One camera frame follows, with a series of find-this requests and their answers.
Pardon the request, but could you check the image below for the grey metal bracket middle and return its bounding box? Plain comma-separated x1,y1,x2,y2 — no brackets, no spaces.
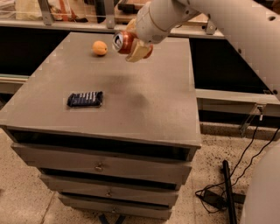
104,0,116,29

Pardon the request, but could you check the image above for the orange fruit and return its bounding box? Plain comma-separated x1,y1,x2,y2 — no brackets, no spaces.
92,40,108,56

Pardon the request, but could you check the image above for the grey drawer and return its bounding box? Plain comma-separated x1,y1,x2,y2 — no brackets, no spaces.
59,194,172,220
11,143,191,185
40,174,179,207

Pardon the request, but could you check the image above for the grey metal bracket right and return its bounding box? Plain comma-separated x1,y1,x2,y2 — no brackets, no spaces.
205,19,217,35

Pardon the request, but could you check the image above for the dark flat box on shelf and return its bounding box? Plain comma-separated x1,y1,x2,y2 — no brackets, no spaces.
117,2,138,14

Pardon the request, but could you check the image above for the grey drawer cabinet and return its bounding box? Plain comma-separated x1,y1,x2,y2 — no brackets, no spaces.
1,32,201,210

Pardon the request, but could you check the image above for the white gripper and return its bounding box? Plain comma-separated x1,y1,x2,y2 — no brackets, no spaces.
125,0,200,62

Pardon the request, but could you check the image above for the black metal floor stand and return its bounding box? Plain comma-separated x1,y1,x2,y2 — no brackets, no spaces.
222,160,245,224

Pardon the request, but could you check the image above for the black cable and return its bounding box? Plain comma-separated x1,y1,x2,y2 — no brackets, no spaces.
194,113,280,214

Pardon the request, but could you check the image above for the dark blue snack bag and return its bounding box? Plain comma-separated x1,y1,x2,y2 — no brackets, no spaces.
66,91,103,108

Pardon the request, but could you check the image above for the middle grey drawer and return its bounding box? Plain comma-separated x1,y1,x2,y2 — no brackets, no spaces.
40,174,179,207

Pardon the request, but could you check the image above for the grey metal bracket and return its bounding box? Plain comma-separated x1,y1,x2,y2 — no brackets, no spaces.
104,0,116,29
205,19,217,35
38,0,54,25

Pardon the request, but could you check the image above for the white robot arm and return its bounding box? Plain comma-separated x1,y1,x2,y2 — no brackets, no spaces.
127,0,280,224

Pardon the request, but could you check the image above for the grey metal bracket left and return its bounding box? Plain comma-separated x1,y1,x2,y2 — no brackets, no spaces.
38,0,54,25

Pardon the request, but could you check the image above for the red coke can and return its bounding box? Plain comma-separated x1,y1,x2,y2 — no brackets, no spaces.
112,31,153,59

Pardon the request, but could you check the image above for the black power adapter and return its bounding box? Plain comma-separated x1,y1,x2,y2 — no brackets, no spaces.
202,190,227,209

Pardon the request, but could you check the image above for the bottom grey drawer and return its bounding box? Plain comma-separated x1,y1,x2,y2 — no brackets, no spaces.
59,194,172,220

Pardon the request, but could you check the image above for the top grey drawer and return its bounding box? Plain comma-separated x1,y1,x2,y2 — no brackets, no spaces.
11,143,191,185

